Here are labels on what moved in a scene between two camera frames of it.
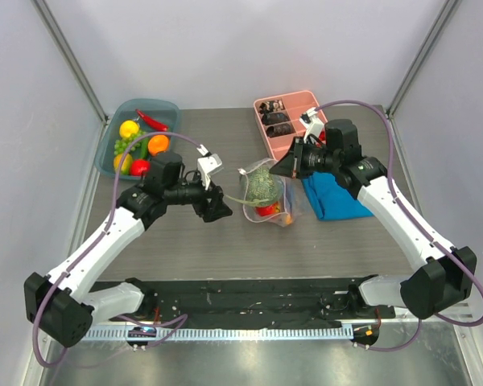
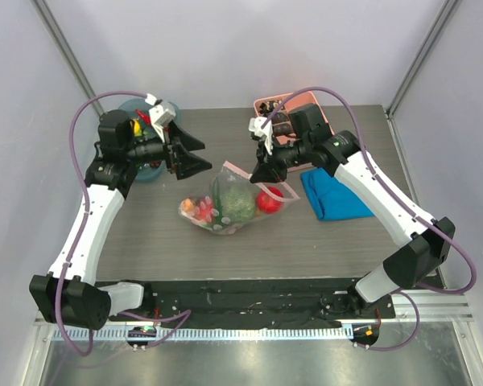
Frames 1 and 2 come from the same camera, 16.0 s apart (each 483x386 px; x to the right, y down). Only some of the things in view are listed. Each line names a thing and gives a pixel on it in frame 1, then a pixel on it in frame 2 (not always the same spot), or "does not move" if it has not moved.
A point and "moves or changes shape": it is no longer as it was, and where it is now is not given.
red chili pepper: x=150 y=121 does not move
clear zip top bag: x=270 y=197 moves or changes shape
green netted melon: x=263 y=187 to x=237 y=203
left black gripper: x=216 y=207 to x=181 y=144
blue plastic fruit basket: x=164 y=112 to x=155 y=170
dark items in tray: x=276 y=121 does not move
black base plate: x=259 y=304 does not move
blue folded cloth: x=331 y=201 does not move
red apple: x=267 y=211 moves or changes shape
